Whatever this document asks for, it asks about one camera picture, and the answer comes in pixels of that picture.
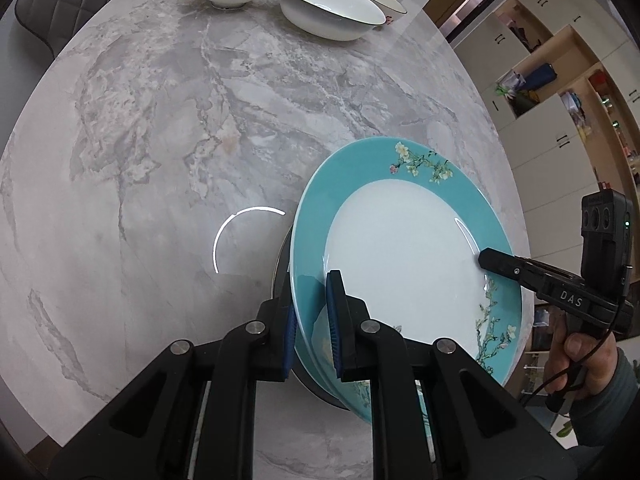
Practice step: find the person right hand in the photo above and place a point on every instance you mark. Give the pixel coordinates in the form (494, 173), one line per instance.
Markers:
(599, 366)

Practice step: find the large white bowl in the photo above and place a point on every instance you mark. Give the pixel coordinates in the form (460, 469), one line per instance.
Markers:
(336, 20)

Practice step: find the pink floral bowl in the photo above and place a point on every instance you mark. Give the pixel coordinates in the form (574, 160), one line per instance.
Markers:
(392, 9)

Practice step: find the cream wall cabinet unit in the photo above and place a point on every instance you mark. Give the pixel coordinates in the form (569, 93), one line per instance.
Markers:
(571, 137)

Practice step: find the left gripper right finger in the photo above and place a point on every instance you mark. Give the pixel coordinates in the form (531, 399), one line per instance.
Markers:
(436, 413)

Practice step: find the blue bag in shelf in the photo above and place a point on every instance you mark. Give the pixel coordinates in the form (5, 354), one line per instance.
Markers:
(540, 77)

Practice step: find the teal floral plate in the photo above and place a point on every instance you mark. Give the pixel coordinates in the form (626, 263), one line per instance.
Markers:
(317, 362)
(404, 227)

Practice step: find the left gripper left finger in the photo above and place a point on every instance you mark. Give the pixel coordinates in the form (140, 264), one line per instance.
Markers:
(189, 414)

